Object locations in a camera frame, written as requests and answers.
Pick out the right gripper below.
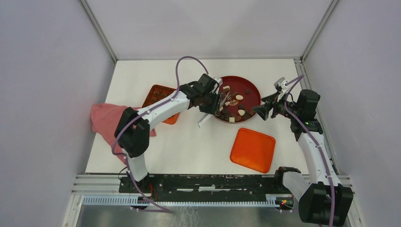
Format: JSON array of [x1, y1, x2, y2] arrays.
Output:
[[252, 90, 300, 121]]

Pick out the metal serving tongs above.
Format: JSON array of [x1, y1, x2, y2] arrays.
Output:
[[198, 91, 231, 128]]

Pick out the orange chocolate box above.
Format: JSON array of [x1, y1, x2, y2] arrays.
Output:
[[142, 85, 179, 125]]

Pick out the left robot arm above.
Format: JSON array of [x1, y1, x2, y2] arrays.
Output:
[[112, 74, 222, 193]]

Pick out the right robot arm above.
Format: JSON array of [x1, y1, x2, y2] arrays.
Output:
[[253, 89, 353, 227]]

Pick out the white heart chocolate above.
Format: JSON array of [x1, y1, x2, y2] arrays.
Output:
[[238, 109, 245, 116]]

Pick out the red round tray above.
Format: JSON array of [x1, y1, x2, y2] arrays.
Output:
[[214, 76, 261, 124]]

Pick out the orange box lid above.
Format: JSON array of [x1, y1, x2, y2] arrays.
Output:
[[230, 128, 276, 174]]

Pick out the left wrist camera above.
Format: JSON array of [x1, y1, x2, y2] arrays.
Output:
[[212, 78, 223, 93]]

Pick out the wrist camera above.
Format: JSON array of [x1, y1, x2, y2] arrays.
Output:
[[212, 78, 223, 93], [274, 77, 288, 93]]

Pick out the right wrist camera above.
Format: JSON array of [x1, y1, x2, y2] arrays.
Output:
[[274, 77, 288, 93]]

